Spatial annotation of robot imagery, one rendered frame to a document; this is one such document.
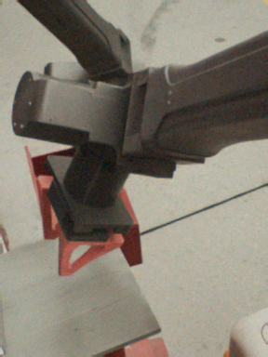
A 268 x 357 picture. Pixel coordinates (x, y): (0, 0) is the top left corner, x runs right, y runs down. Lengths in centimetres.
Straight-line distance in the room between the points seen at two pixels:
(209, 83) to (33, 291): 43
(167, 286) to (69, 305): 122
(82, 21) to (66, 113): 34
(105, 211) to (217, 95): 28
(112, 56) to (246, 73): 59
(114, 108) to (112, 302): 26
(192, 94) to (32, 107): 17
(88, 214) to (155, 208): 153
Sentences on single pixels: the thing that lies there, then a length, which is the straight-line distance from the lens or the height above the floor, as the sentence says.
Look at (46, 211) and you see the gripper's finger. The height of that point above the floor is 111.
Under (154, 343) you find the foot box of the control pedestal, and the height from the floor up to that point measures 1.
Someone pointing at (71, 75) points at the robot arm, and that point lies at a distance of 99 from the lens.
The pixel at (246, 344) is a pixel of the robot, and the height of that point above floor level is 27.
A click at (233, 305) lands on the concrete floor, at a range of 189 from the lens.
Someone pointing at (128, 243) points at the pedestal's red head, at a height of 74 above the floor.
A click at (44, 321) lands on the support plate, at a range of 72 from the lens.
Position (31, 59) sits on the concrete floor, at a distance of 286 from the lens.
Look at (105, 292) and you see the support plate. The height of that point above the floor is 100.
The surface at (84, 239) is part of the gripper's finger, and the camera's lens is 60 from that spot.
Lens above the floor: 160
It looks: 50 degrees down
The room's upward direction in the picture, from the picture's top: 9 degrees counter-clockwise
